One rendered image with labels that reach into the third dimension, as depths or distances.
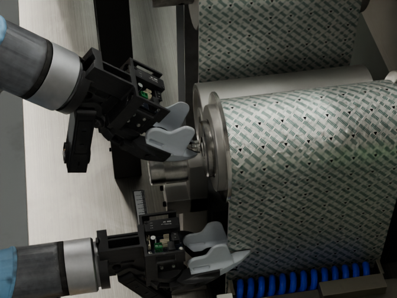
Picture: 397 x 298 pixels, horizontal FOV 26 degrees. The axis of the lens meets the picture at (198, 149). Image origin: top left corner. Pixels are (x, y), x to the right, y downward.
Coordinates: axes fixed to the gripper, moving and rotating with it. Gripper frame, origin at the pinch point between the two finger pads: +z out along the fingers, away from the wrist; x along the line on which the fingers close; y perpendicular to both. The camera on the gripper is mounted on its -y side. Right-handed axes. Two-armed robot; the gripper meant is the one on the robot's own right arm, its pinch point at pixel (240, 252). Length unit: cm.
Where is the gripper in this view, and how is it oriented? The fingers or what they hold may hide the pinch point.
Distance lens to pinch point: 122.9
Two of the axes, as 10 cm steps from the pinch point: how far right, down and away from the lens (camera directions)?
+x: -1.7, -7.3, 6.7
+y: 0.0, -6.8, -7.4
